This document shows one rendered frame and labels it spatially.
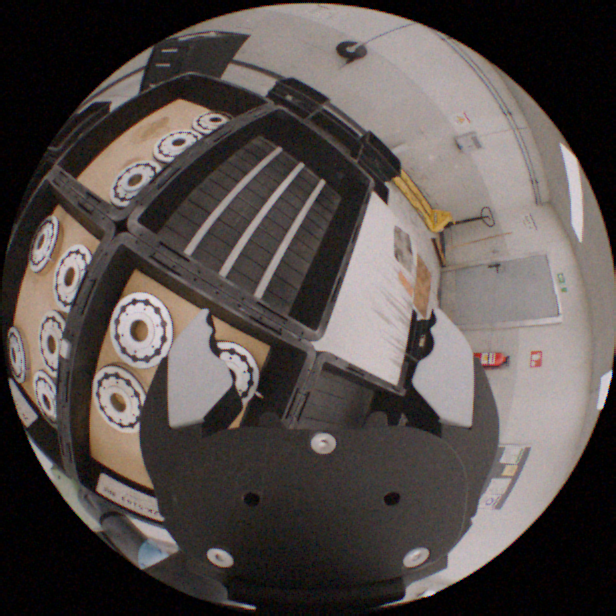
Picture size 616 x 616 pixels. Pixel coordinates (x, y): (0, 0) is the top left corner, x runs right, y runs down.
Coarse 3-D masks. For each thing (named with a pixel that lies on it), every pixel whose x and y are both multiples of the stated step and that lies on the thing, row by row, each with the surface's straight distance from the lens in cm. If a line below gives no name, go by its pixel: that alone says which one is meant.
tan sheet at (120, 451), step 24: (144, 288) 34; (192, 312) 33; (144, 336) 34; (216, 336) 33; (240, 336) 34; (120, 360) 35; (264, 360) 36; (96, 408) 40; (96, 432) 43; (120, 432) 40; (96, 456) 47; (120, 456) 43; (144, 480) 45
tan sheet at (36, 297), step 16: (64, 224) 47; (64, 240) 45; (80, 240) 42; (96, 240) 40; (32, 272) 51; (48, 272) 46; (32, 288) 50; (48, 288) 45; (32, 304) 49; (48, 304) 44; (16, 320) 56; (32, 320) 49; (32, 336) 49; (32, 352) 50; (32, 368) 51; (32, 384) 53
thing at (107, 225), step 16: (48, 176) 47; (64, 192) 38; (80, 208) 32; (96, 224) 29; (112, 224) 28; (96, 256) 27; (80, 288) 28; (64, 336) 28; (64, 368) 29; (64, 448) 37; (64, 464) 41
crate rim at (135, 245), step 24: (120, 240) 26; (168, 264) 24; (96, 288) 26; (192, 288) 23; (216, 288) 24; (240, 312) 24; (72, 336) 28; (288, 336) 26; (72, 360) 28; (312, 360) 28; (288, 408) 28; (72, 456) 37
